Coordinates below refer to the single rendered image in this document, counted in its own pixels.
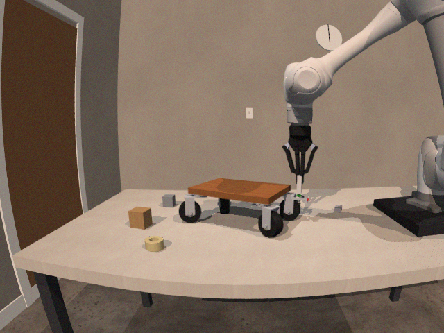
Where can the brown cube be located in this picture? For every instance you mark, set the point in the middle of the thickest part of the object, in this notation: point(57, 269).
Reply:
point(140, 217)

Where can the beige roll of masking tape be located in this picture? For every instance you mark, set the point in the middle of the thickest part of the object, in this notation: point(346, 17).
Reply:
point(154, 243)

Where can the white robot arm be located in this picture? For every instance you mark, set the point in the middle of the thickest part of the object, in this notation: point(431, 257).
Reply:
point(305, 80)

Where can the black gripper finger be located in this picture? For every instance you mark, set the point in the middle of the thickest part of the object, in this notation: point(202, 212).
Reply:
point(290, 161)
point(302, 163)

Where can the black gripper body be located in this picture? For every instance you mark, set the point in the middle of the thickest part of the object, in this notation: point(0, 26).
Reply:
point(302, 134)

